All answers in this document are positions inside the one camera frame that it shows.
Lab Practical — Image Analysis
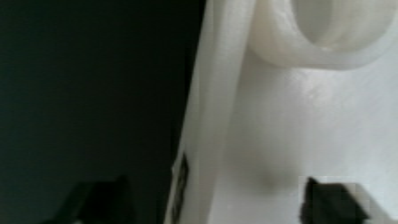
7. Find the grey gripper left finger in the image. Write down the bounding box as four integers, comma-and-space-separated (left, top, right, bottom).
40, 174, 135, 224

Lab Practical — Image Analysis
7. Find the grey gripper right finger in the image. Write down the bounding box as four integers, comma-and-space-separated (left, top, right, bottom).
300, 177, 369, 224

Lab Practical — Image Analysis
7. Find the white square table top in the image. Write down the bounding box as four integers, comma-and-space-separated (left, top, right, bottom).
161, 0, 398, 224

